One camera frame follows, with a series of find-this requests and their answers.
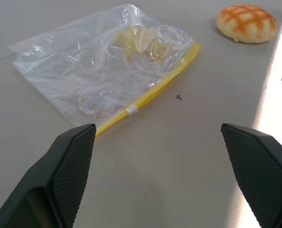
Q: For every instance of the clear zip bag yellow seal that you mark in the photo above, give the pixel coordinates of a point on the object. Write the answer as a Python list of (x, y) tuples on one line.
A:
[(84, 71)]

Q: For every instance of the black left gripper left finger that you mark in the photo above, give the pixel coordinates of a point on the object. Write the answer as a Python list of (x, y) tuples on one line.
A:
[(48, 180)]

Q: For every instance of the small dark debris bit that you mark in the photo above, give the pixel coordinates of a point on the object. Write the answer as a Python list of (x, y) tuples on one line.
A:
[(178, 97)]

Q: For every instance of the round crosshatched bread bun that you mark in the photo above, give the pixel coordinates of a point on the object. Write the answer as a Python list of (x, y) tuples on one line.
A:
[(246, 25)]

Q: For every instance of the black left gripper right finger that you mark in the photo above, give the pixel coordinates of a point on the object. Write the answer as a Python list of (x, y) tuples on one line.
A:
[(264, 175)]

